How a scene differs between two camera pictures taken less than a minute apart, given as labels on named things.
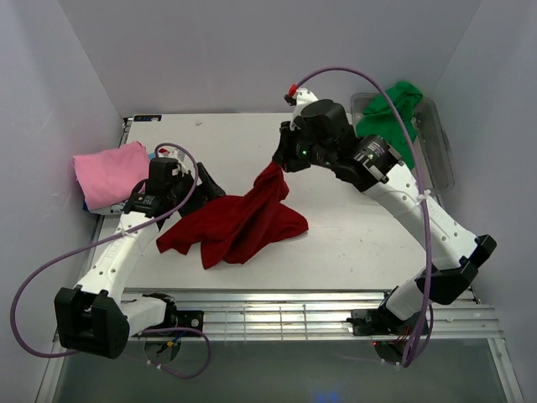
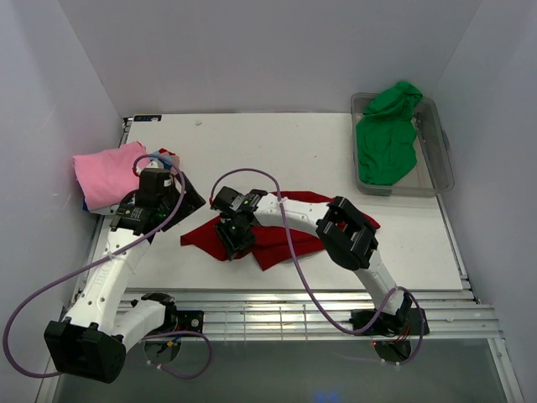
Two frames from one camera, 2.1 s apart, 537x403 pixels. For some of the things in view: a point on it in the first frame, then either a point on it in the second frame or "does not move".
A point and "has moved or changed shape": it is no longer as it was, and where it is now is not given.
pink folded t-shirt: [109, 176] does not move
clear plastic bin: [432, 154] does not move
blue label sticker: [147, 117] does not move
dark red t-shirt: [225, 228] has moved or changed shape
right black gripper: [284, 155] → [231, 243]
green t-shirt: [378, 121] does not move
